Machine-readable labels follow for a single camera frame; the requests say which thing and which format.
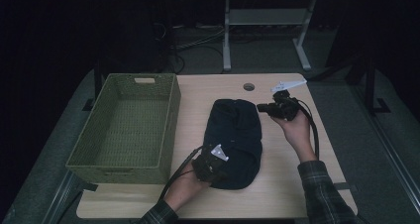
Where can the black metal stand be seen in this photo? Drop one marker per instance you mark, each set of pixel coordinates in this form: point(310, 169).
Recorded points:
point(371, 85)

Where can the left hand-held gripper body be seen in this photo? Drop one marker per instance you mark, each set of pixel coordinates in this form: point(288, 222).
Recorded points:
point(208, 167)

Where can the white metal stand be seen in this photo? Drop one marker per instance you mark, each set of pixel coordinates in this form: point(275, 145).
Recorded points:
point(264, 16)

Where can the person's right hand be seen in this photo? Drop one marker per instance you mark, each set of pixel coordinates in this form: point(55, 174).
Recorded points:
point(298, 133)

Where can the person's left hand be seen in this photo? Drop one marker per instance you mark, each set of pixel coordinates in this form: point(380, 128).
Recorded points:
point(185, 189)

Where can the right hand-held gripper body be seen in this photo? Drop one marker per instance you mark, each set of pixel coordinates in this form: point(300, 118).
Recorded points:
point(285, 108)

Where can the green woven basket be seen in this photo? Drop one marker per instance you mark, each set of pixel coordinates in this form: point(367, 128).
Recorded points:
point(132, 134)

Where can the dark navy cloth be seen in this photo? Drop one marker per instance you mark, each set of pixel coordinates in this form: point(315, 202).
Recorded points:
point(236, 128)

